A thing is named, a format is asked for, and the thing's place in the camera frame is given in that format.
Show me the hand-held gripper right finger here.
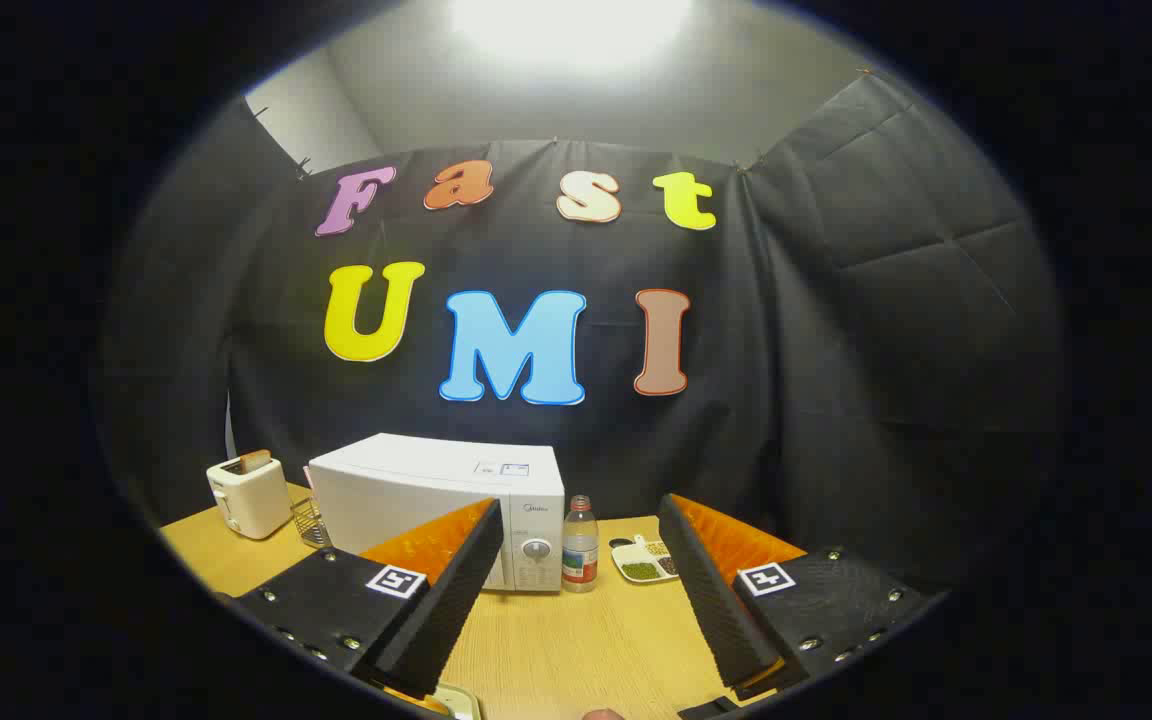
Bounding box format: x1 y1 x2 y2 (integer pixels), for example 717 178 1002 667
658 493 947 703

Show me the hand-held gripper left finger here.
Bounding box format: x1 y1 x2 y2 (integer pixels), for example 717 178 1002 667
233 497 507 713

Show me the white microwave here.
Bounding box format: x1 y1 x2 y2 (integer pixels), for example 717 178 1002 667
308 433 567 593

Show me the white divided bean dish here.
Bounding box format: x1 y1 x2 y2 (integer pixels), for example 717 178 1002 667
609 535 679 585

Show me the cream plate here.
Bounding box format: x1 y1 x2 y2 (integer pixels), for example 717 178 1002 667
433 683 483 720

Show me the clear plastic bottle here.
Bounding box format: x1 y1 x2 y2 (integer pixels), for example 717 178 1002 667
562 495 599 594

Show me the cream toaster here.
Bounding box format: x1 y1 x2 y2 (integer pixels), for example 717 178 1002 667
206 452 293 541

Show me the wire mesh basket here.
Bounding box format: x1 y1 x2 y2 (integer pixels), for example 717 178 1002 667
291 497 332 549

